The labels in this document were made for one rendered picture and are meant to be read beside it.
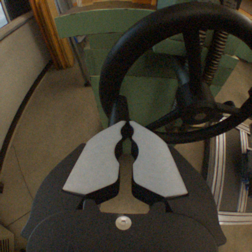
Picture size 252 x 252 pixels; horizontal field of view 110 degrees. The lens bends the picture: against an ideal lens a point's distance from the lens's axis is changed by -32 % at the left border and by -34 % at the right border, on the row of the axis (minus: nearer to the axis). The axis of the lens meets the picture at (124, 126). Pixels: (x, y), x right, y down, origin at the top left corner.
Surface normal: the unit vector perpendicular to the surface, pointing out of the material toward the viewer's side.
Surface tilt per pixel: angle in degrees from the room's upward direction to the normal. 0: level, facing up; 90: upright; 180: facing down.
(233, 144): 0
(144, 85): 90
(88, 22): 90
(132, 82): 90
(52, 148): 0
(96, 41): 90
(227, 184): 0
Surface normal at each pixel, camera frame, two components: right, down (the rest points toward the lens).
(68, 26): -0.04, 0.87
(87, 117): 0.00, -0.48
